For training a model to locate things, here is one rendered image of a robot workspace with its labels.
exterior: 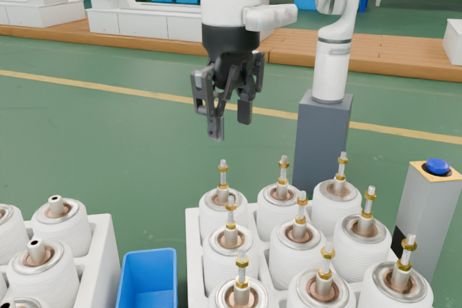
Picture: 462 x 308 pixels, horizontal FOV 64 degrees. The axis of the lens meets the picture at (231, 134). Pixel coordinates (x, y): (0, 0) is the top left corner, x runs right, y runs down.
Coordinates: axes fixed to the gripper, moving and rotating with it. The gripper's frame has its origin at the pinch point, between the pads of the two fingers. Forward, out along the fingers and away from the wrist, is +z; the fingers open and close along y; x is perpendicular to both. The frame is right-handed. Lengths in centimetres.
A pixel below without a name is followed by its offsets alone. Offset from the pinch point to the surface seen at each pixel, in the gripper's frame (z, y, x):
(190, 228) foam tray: 29.0, -4.3, -13.5
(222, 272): 24.5, 4.4, 1.5
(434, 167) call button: 14.3, -31.5, 24.2
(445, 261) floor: 47, -48, 31
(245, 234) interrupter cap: 21.6, -2.4, 1.3
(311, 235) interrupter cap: 21.7, -9.1, 10.6
